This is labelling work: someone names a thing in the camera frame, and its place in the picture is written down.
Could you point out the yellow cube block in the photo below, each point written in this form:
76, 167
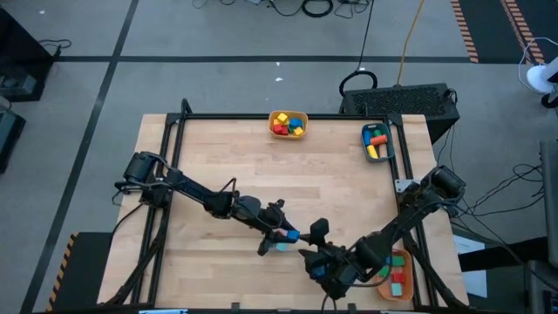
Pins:
298, 131
282, 118

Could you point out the blue cylinder block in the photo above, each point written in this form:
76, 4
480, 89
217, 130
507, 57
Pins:
367, 138

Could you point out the light blue square block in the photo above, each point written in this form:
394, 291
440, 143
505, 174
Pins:
281, 247

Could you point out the wooden cylinder block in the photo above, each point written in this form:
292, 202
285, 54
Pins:
384, 151

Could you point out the yellow plastic bin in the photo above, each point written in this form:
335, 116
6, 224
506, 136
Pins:
305, 118

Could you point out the black perforated equipment case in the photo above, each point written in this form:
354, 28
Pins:
399, 104

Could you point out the black aluminium table frame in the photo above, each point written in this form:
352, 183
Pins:
340, 117

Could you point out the blue cube block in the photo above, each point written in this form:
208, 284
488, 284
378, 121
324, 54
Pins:
295, 123
294, 236

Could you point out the orange cylinder block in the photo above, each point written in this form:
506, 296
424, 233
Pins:
379, 140

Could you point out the green half-round block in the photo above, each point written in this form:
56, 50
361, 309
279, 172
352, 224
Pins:
383, 271

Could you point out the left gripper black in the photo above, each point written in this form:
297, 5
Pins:
261, 216

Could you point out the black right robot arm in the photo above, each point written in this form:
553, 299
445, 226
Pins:
405, 218

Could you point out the green cylinder block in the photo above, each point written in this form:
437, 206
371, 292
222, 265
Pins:
377, 132

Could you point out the black cabinet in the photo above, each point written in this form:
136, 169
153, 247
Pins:
22, 52

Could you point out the small blue wedge block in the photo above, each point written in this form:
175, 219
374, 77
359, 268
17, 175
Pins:
318, 271

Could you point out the white round device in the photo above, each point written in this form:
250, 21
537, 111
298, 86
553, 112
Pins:
538, 78

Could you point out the grey box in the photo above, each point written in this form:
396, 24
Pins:
550, 200

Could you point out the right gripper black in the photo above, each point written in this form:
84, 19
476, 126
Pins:
338, 268

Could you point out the orange plastic bin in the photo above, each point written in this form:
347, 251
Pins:
410, 275

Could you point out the green cube block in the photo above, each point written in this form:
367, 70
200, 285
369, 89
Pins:
397, 261

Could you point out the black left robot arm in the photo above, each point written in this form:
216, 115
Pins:
196, 194

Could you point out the red half-round block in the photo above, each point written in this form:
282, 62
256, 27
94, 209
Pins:
283, 233

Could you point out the teal plastic bin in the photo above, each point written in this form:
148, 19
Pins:
392, 150

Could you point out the dark equipment box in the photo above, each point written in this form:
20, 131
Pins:
8, 135

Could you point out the black hazard-striped floor mat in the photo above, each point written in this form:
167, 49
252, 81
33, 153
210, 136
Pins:
83, 270
492, 26

